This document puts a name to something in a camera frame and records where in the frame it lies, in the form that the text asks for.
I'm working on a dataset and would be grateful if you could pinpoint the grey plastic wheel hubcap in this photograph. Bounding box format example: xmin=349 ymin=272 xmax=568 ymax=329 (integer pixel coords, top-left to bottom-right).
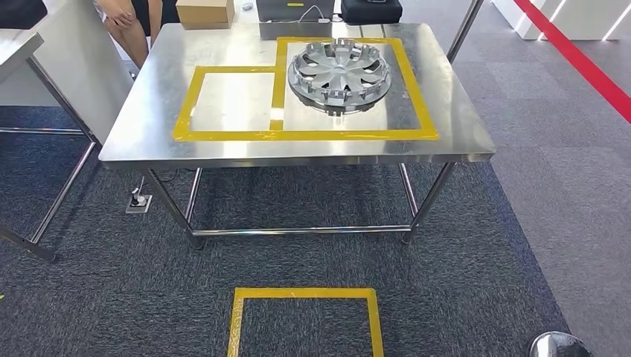
xmin=287 ymin=38 xmax=393 ymax=118

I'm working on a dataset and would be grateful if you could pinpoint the stainless steel workbench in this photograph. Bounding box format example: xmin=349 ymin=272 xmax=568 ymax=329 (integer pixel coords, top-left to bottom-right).
xmin=97 ymin=22 xmax=496 ymax=250

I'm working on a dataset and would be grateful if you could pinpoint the grey equipment case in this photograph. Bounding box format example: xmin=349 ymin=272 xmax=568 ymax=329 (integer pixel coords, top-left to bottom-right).
xmin=256 ymin=0 xmax=336 ymax=40

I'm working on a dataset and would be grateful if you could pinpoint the black bag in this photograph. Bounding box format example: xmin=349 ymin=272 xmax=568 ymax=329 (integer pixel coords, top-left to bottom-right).
xmin=340 ymin=0 xmax=404 ymax=25

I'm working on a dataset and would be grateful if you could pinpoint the grey floor socket box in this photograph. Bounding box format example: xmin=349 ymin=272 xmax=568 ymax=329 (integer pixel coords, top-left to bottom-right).
xmin=125 ymin=177 xmax=153 ymax=214

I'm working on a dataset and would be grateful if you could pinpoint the plain cardboard box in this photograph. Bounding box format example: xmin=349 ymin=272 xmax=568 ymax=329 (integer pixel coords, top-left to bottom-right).
xmin=176 ymin=0 xmax=236 ymax=30

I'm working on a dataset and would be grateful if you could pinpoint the chrome stanchion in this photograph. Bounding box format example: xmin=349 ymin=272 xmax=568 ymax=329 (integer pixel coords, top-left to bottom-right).
xmin=446 ymin=0 xmax=486 ymax=64
xmin=528 ymin=331 xmax=592 ymax=357

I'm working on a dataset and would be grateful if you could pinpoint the person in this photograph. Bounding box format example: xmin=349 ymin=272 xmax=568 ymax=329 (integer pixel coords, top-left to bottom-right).
xmin=93 ymin=0 xmax=166 ymax=70

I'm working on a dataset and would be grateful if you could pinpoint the white desk panel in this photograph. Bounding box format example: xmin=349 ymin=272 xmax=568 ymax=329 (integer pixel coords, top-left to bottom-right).
xmin=0 ymin=0 xmax=149 ymax=144

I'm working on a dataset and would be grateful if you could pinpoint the red barrier belt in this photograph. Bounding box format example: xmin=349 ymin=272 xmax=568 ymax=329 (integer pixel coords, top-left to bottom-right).
xmin=512 ymin=0 xmax=631 ymax=124

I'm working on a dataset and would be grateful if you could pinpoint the table with chrome legs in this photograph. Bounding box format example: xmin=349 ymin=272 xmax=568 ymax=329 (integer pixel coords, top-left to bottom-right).
xmin=0 ymin=29 xmax=100 ymax=262

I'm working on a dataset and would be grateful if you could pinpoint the black chair seat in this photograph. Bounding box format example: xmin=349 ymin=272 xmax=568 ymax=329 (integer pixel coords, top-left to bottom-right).
xmin=0 ymin=0 xmax=49 ymax=30

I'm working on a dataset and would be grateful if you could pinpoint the white charger cable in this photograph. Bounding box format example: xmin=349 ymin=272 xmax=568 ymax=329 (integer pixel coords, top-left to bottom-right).
xmin=298 ymin=4 xmax=331 ymax=25

